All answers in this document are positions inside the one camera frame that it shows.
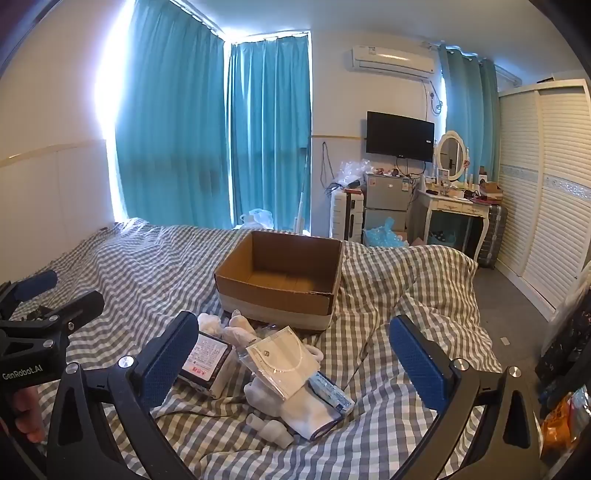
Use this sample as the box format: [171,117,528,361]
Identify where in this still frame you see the white mop stick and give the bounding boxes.
[295,145,310,234]

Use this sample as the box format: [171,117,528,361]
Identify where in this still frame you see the dark printed bag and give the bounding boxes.
[536,300,591,398]

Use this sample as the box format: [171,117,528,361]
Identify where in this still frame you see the grey checked bed sheet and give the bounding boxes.
[0,217,504,480]

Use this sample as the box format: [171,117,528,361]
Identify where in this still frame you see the clear plastic bags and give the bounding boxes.
[335,159,372,190]

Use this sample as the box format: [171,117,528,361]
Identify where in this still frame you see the small white packet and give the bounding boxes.
[178,330,234,400]

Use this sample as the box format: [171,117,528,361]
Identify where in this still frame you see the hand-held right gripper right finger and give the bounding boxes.
[389,315,548,480]

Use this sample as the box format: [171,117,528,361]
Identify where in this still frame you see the white fluffy sock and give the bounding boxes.
[198,313,227,337]

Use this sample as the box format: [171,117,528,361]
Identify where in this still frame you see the wide teal curtain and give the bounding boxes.
[113,0,227,232]

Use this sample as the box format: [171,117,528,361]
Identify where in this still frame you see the air conditioner power cable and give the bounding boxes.
[422,78,444,116]

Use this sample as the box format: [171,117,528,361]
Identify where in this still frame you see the clear plastic bag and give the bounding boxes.
[254,323,296,342]

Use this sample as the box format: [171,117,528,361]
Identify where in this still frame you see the white fluffy cloth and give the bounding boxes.
[244,376,296,418]

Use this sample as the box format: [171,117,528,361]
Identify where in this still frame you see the white suitcase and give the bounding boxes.
[330,189,366,241]

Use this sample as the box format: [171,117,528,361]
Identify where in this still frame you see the grey mini fridge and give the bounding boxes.
[364,172,416,241]

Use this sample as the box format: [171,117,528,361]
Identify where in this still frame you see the person's left hand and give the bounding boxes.
[7,383,47,444]

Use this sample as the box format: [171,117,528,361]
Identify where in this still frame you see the narrow teal curtain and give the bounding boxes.
[436,41,502,185]

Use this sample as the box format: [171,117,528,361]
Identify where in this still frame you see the white plastic bag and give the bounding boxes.
[238,209,274,229]

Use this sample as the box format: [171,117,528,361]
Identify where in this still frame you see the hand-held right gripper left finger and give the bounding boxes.
[46,311,200,480]

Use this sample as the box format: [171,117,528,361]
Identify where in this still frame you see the black wall television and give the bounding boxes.
[366,111,435,162]

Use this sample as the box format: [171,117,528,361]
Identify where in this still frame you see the blue plastic bag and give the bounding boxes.
[362,216,409,247]

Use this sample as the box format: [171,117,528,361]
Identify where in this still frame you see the cardboard box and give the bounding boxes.
[213,229,345,332]

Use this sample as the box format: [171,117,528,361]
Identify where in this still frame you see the white dressing table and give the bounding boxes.
[413,187,491,266]

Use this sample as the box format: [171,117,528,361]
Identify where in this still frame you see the white sock with dark cuff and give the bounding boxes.
[281,383,345,441]

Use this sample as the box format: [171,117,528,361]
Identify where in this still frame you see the grey suitcase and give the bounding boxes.
[478,203,509,269]

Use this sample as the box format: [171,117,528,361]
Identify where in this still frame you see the dark hanging cable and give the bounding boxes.
[321,141,335,185]

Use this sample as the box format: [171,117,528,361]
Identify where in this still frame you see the oval white framed mirror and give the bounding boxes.
[434,130,468,183]

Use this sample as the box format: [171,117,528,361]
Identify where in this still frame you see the white face mask packet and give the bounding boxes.
[238,325,320,400]

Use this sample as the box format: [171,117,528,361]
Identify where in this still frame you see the white air conditioner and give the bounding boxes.
[348,44,437,81]

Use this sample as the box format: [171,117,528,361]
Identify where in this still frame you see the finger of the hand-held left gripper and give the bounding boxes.
[0,269,59,319]
[28,290,107,344]

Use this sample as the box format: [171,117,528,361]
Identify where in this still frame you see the white louvred wardrobe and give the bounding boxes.
[496,78,591,324]

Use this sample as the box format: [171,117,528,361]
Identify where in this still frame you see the orange snack bag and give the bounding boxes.
[540,388,591,455]

